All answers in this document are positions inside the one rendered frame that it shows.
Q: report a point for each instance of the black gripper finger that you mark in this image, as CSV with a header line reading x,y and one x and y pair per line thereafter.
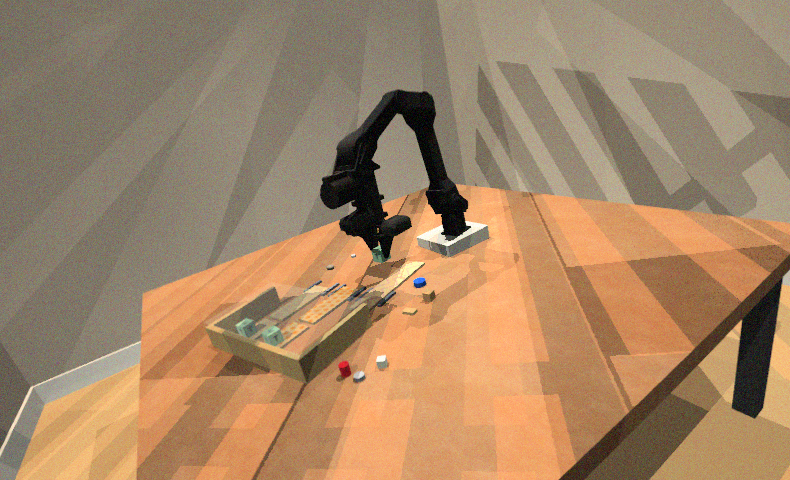
x,y
385,243
367,236

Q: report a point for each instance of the red cylinder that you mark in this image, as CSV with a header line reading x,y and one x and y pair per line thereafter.
x,y
344,369

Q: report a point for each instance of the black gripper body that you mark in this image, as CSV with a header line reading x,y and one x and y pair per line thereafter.
x,y
390,227

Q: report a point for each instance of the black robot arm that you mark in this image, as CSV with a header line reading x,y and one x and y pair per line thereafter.
x,y
357,179

